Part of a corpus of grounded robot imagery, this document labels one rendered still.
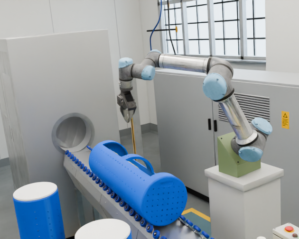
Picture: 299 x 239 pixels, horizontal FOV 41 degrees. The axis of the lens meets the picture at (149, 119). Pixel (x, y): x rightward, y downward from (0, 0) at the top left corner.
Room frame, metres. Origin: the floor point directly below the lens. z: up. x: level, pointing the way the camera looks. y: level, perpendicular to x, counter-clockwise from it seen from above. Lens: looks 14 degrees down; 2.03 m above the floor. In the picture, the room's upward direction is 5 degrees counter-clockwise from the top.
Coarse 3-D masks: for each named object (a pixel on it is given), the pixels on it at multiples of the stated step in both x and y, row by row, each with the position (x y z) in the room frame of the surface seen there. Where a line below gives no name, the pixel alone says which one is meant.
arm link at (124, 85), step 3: (120, 81) 2.10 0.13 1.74; (129, 81) 2.09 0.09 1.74; (132, 81) 2.11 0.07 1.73; (120, 84) 2.10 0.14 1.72; (123, 84) 2.09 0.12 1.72; (126, 84) 2.09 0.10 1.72; (129, 84) 2.09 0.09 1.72; (132, 84) 2.11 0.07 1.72; (123, 87) 2.09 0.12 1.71; (126, 87) 2.09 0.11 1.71; (129, 87) 2.09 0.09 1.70
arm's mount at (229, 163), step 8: (224, 136) 2.20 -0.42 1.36; (232, 136) 2.22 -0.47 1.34; (224, 144) 2.15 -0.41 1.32; (224, 152) 2.14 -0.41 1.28; (232, 152) 2.12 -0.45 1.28; (224, 160) 2.14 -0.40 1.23; (232, 160) 2.09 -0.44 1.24; (240, 160) 2.10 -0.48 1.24; (224, 168) 2.14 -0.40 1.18; (232, 168) 2.09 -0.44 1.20; (240, 168) 2.08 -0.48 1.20; (248, 168) 2.12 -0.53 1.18; (256, 168) 2.16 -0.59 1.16; (240, 176) 2.08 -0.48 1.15
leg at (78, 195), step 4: (76, 188) 3.38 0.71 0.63; (76, 192) 3.35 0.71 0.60; (80, 192) 3.37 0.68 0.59; (76, 196) 3.35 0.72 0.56; (80, 196) 3.36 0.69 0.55; (76, 200) 3.36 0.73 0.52; (80, 200) 3.36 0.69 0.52; (76, 204) 3.38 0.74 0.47; (80, 204) 3.36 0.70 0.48; (80, 208) 3.36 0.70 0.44; (80, 212) 3.35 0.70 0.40; (80, 216) 3.35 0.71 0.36; (80, 220) 3.35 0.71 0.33; (84, 220) 3.37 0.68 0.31; (80, 224) 3.35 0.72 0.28; (84, 224) 3.36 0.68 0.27
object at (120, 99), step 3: (120, 87) 2.12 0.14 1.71; (132, 87) 2.12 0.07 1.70; (123, 90) 2.10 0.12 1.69; (126, 90) 2.09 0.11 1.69; (129, 90) 2.10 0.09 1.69; (120, 93) 2.18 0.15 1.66; (117, 96) 2.17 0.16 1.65; (120, 96) 2.15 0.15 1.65; (132, 96) 2.15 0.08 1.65; (117, 99) 2.17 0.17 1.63; (120, 99) 2.13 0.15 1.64; (123, 99) 2.11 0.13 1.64; (117, 102) 2.18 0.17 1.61; (120, 102) 2.15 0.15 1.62; (123, 102) 2.11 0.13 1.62; (123, 105) 2.11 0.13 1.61; (126, 108) 2.13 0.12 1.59
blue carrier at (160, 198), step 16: (112, 144) 2.77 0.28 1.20; (96, 160) 2.57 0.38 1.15; (112, 160) 2.39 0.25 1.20; (128, 160) 2.33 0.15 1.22; (144, 160) 2.37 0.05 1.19; (112, 176) 2.29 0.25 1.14; (128, 176) 2.13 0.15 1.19; (144, 176) 2.03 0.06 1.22; (160, 176) 1.98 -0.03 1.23; (128, 192) 2.06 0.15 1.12; (144, 192) 1.93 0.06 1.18; (160, 192) 1.96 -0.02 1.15; (176, 192) 2.00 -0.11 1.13; (144, 208) 1.92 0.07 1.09; (160, 208) 1.96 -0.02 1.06; (176, 208) 2.00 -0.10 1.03; (160, 224) 1.95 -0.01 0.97
